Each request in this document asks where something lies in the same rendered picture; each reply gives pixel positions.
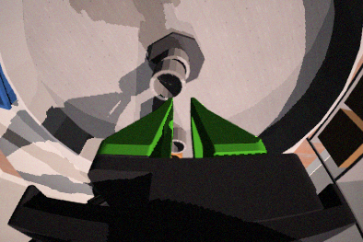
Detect grey metal bushing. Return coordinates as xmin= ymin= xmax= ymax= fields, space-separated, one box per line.
xmin=171 ymin=128 xmax=186 ymax=154
xmin=150 ymin=59 xmax=186 ymax=101
xmin=159 ymin=48 xmax=190 ymax=85

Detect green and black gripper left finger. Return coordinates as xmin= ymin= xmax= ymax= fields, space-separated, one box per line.
xmin=96 ymin=98 xmax=173 ymax=158

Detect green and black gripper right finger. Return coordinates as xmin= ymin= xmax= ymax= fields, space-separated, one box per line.
xmin=190 ymin=98 xmax=268 ymax=157

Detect blue crate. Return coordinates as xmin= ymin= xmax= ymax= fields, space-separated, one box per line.
xmin=0 ymin=65 xmax=19 ymax=110

